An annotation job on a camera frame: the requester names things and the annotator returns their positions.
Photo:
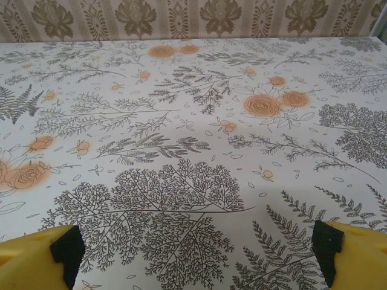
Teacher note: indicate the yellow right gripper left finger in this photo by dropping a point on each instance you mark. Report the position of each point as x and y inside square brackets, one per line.
[27, 259]

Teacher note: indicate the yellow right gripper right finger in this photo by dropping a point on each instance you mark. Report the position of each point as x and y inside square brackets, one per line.
[356, 253]

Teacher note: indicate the aluminium frame corner post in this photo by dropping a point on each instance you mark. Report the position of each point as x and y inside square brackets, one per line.
[379, 16]

